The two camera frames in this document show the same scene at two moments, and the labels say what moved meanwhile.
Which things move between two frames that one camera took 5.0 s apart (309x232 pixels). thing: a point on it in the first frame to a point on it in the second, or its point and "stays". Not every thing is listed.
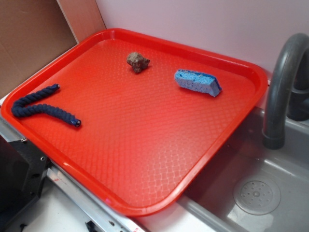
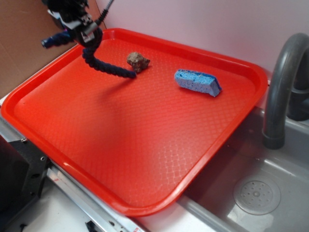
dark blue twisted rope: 20,107 to 66,37
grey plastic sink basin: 249,187 stays
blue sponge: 197,82 stays
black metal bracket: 23,171 stays
